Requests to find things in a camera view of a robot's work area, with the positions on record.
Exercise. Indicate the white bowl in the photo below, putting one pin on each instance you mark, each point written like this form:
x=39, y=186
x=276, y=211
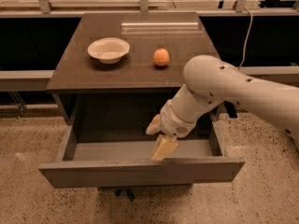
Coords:
x=108, y=50

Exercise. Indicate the metal window railing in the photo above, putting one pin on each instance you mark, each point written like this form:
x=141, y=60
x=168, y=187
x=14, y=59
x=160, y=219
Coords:
x=143, y=0

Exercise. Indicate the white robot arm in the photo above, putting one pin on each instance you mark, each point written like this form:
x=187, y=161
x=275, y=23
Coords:
x=208, y=81

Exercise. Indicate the grey drawer cabinet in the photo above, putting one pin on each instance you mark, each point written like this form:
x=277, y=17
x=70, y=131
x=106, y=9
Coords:
x=181, y=34

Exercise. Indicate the grey top drawer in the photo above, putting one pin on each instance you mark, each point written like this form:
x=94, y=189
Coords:
x=106, y=146

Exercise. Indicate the orange fruit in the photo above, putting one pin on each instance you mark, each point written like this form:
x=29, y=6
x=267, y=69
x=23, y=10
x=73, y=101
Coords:
x=161, y=57

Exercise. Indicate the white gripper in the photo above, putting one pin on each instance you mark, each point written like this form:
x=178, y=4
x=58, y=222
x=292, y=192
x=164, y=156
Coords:
x=172, y=120

